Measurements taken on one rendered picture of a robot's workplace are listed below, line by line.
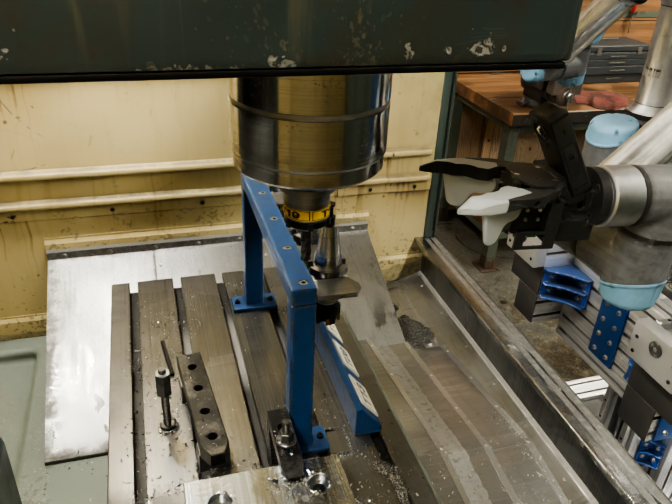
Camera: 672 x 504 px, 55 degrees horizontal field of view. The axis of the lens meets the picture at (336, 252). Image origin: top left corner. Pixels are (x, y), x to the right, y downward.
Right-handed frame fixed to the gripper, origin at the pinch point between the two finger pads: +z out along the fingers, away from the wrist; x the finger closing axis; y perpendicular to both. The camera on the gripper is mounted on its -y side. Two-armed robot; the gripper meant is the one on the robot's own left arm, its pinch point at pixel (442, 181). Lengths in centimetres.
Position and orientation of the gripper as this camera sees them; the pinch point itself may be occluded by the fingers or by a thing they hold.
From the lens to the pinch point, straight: 73.2
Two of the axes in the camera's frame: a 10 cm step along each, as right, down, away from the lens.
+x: -2.2, -4.9, 8.5
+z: -9.7, 0.4, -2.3
